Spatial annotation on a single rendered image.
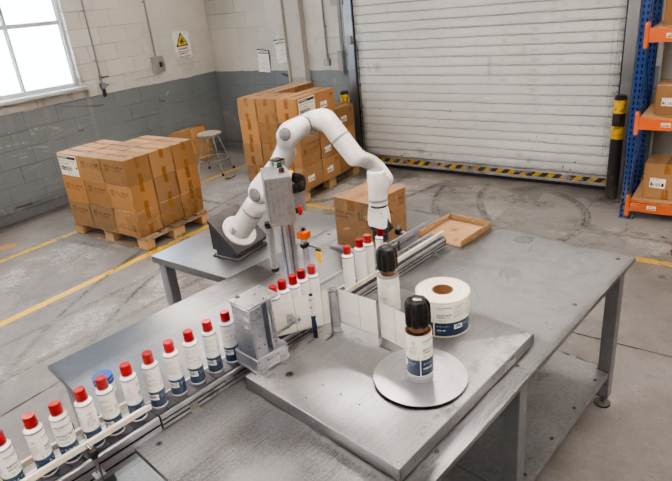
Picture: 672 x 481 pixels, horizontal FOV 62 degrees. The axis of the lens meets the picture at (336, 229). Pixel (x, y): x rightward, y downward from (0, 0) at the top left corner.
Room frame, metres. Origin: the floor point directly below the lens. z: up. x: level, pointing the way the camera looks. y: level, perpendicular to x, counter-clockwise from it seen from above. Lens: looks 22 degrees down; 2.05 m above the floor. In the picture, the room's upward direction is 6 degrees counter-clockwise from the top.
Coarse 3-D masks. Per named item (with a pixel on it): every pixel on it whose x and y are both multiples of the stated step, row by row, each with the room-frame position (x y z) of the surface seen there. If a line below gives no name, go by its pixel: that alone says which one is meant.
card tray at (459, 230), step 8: (448, 216) 2.93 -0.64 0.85; (456, 216) 2.91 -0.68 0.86; (464, 216) 2.87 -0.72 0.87; (432, 224) 2.82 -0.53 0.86; (440, 224) 2.87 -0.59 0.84; (448, 224) 2.86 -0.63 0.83; (456, 224) 2.85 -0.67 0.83; (464, 224) 2.84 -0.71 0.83; (472, 224) 2.83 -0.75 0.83; (480, 224) 2.80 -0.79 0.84; (488, 224) 2.74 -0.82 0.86; (424, 232) 2.77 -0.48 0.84; (432, 232) 2.78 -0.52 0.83; (448, 232) 2.75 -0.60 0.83; (456, 232) 2.74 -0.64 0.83; (464, 232) 2.73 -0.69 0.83; (472, 232) 2.72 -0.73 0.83; (480, 232) 2.68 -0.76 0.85; (448, 240) 2.65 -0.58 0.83; (456, 240) 2.64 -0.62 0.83; (464, 240) 2.57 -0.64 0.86; (472, 240) 2.63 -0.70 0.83
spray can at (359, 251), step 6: (360, 240) 2.20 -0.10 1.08; (360, 246) 2.20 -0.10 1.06; (354, 252) 2.21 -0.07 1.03; (360, 252) 2.19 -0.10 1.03; (360, 258) 2.19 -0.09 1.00; (360, 264) 2.19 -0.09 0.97; (366, 264) 2.20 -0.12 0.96; (360, 270) 2.19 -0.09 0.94; (366, 270) 2.20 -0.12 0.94; (360, 276) 2.19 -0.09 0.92; (366, 276) 2.20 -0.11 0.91
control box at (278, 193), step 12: (264, 168) 2.09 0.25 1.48; (264, 180) 1.94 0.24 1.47; (276, 180) 1.95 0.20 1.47; (288, 180) 1.96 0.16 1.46; (264, 192) 2.03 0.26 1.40; (276, 192) 1.95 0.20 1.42; (288, 192) 1.96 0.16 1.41; (276, 204) 1.95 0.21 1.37; (288, 204) 1.95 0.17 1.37; (276, 216) 1.95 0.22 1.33; (288, 216) 1.95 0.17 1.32
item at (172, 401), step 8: (424, 240) 2.58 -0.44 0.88; (408, 248) 2.51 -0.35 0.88; (424, 248) 2.49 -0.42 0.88; (408, 256) 2.42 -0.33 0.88; (400, 264) 2.34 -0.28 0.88; (344, 288) 2.16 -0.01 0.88; (360, 288) 2.15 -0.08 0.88; (280, 336) 1.83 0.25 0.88; (224, 360) 1.71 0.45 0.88; (208, 368) 1.67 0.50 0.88; (224, 368) 1.66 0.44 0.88; (232, 368) 1.65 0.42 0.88; (208, 376) 1.62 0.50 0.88; (216, 376) 1.62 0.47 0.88; (208, 384) 1.58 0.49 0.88; (168, 392) 1.56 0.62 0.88; (192, 392) 1.54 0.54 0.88; (168, 400) 1.51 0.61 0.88; (176, 400) 1.51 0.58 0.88; (152, 408) 1.48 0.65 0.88; (168, 408) 1.47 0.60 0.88
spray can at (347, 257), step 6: (348, 246) 2.15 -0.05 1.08; (348, 252) 2.14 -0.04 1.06; (342, 258) 2.14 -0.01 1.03; (348, 258) 2.13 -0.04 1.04; (342, 264) 2.15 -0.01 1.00; (348, 264) 2.13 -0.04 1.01; (348, 270) 2.13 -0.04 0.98; (354, 270) 2.15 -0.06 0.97; (348, 276) 2.13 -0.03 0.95; (354, 276) 2.14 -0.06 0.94; (348, 282) 2.13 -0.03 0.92; (354, 282) 2.14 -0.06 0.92
